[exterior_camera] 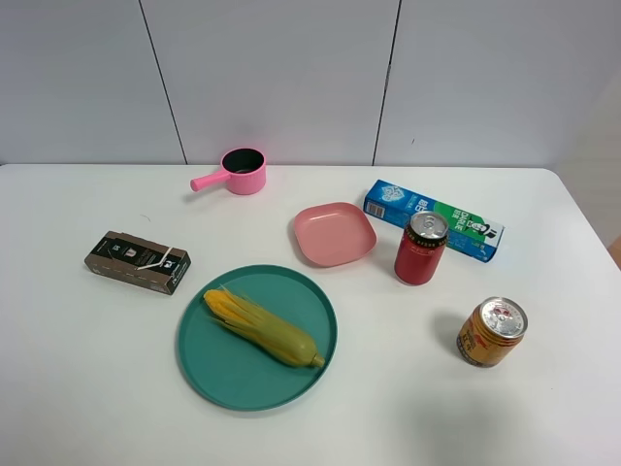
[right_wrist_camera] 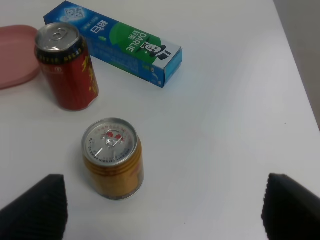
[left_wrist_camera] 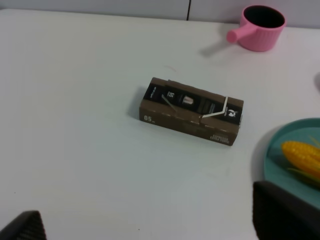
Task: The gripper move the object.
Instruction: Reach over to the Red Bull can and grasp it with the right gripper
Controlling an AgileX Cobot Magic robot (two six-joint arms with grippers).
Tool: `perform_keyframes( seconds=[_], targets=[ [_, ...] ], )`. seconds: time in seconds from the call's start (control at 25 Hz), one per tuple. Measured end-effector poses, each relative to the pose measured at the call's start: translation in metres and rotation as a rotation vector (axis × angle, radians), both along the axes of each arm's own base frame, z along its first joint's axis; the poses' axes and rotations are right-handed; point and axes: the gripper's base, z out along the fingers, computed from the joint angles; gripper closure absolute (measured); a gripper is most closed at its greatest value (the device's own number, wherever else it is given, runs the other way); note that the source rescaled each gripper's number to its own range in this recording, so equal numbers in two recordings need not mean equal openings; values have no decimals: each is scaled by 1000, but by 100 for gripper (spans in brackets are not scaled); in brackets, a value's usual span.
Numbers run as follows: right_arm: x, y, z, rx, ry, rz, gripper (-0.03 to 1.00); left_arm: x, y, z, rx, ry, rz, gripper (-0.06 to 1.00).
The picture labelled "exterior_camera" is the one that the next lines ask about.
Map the gold energy drink can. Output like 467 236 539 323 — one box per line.
456 296 528 368

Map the pink square plate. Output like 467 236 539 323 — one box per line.
293 202 377 268

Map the pink toy saucepan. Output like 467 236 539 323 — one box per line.
190 148 267 195

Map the yellow corn cob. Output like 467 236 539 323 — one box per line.
203 287 325 368

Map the red soda can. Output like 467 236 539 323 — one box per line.
394 211 449 285

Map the blue green toothpaste box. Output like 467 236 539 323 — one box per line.
363 180 505 263

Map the teal round plate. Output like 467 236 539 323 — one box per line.
176 264 338 412

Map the dark brown cardboard box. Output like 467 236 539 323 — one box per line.
84 231 191 295

